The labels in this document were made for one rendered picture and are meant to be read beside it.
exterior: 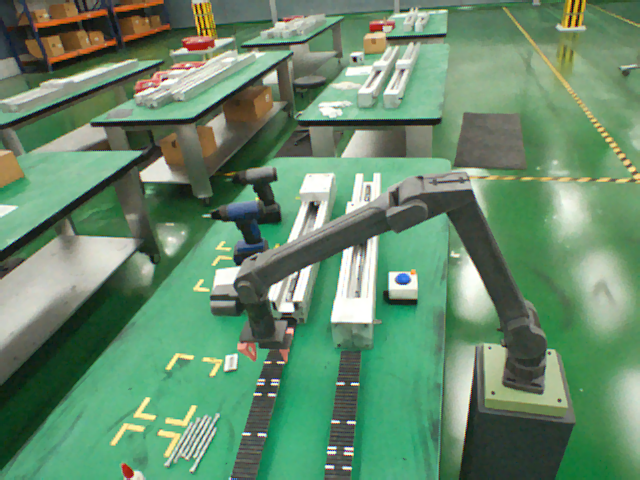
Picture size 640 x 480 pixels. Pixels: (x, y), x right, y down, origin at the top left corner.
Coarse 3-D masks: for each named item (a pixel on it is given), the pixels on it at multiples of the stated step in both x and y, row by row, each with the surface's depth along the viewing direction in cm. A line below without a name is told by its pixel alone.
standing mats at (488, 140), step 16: (464, 112) 499; (304, 128) 508; (464, 128) 458; (480, 128) 454; (496, 128) 450; (512, 128) 446; (288, 144) 466; (304, 144) 462; (336, 144) 455; (464, 144) 421; (480, 144) 418; (496, 144) 415; (512, 144) 411; (464, 160) 390; (480, 160) 387; (496, 160) 384; (512, 160) 381; (0, 272) 305
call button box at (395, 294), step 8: (392, 272) 129; (400, 272) 129; (408, 272) 129; (392, 280) 126; (416, 280) 125; (392, 288) 123; (400, 288) 123; (408, 288) 123; (416, 288) 123; (384, 296) 129; (392, 296) 125; (400, 296) 124; (408, 296) 124; (416, 296) 124; (392, 304) 126; (400, 304) 126; (408, 304) 126
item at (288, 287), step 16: (304, 208) 163; (320, 208) 162; (304, 224) 158; (320, 224) 152; (288, 240) 146; (304, 272) 129; (272, 288) 124; (288, 288) 129; (304, 288) 123; (272, 304) 121; (288, 304) 124; (304, 304) 122; (304, 320) 123
